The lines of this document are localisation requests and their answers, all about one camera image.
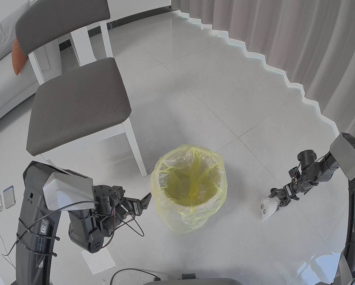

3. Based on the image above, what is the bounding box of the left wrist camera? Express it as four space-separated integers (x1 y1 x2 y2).
112 185 126 200

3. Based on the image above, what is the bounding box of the beige curtain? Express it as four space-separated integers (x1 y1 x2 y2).
171 0 355 148

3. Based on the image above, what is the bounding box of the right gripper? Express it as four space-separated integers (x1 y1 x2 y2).
269 180 311 211

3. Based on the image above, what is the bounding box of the white sofa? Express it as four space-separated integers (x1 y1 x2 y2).
0 0 62 130

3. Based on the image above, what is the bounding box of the clear printed wrapper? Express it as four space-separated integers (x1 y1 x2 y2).
259 195 280 222

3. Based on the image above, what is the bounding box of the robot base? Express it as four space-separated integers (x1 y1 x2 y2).
142 273 240 285

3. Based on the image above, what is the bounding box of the black cable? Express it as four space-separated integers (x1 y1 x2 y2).
118 214 146 238
110 267 161 285

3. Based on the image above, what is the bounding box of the white chair with grey seat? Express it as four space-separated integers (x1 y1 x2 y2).
15 0 148 177

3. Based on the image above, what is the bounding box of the white trash bin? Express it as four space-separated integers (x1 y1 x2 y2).
154 150 225 216

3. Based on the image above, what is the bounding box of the orange cushion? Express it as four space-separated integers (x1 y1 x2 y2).
12 37 27 76

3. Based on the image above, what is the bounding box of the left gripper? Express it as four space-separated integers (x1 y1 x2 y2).
119 191 152 219

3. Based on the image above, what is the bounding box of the white cable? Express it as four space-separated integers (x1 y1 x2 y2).
0 205 16 268

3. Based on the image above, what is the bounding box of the yellow plastic bag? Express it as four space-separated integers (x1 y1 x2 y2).
151 144 228 234

